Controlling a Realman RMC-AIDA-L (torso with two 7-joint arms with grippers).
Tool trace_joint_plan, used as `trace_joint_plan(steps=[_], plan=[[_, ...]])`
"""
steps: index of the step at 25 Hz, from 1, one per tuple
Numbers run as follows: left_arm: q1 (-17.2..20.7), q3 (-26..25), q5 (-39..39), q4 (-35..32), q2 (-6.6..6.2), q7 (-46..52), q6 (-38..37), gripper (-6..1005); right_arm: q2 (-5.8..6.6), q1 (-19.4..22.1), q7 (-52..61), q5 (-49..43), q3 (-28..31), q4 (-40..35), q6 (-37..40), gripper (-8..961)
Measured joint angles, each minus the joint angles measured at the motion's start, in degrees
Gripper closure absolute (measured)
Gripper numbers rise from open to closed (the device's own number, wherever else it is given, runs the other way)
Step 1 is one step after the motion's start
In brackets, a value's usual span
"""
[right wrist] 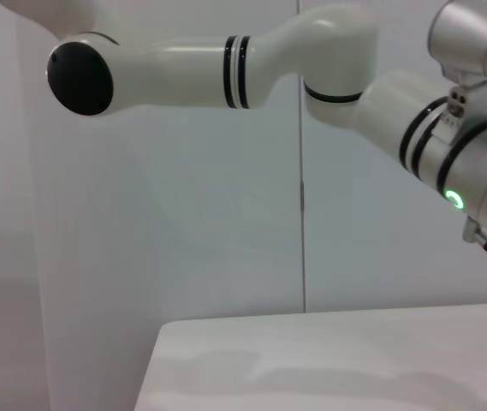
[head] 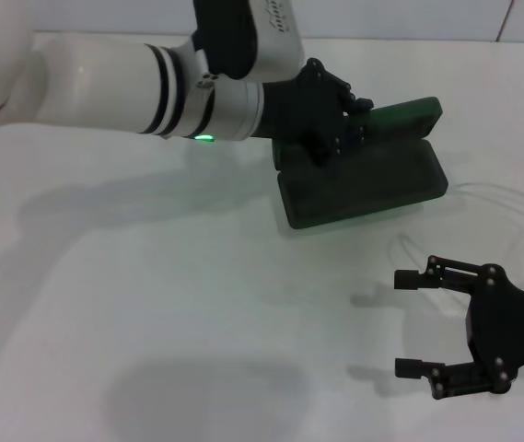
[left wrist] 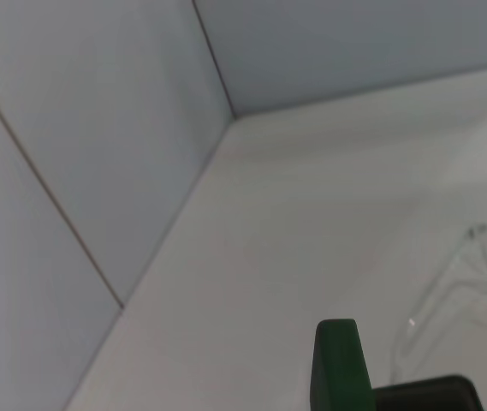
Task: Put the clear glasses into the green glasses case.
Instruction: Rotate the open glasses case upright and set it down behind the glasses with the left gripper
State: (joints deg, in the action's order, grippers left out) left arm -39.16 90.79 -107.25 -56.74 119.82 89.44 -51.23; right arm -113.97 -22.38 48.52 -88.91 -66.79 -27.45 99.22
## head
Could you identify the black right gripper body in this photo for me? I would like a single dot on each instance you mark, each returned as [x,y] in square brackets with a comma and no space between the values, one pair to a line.
[505,322]

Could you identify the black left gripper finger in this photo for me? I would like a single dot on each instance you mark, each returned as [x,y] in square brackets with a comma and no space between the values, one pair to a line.
[349,136]
[356,106]

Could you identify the green glasses case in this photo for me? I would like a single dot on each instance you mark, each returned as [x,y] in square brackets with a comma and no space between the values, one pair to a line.
[372,189]

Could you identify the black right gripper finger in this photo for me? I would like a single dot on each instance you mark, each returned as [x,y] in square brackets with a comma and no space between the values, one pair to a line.
[445,274]
[445,375]

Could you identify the clear white glasses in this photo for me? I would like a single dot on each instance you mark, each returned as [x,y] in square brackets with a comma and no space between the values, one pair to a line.
[487,189]

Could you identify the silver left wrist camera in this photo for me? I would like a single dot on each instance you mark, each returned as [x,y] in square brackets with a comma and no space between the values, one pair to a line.
[271,32]

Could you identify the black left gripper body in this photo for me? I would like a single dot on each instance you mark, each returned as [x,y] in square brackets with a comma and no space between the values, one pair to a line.
[298,110]

